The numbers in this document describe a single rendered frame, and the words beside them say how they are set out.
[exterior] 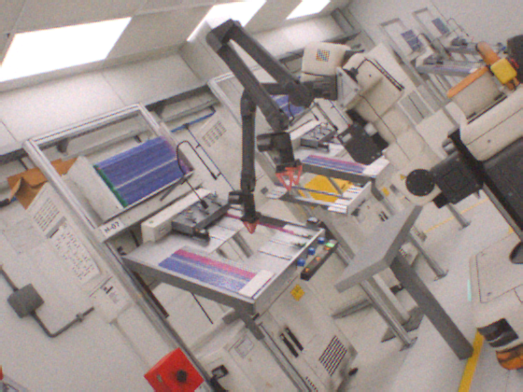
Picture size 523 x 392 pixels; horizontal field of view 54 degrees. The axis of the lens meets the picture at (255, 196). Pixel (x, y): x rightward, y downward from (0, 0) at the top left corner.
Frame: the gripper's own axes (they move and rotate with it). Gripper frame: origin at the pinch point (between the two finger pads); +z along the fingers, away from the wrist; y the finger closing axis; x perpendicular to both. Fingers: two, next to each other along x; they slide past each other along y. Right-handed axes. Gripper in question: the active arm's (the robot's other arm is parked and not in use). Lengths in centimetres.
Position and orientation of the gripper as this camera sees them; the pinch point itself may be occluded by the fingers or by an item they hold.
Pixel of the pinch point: (251, 231)
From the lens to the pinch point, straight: 254.7
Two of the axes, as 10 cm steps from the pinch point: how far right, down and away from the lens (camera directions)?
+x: 8.6, 1.2, -5.0
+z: 0.9, 9.2, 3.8
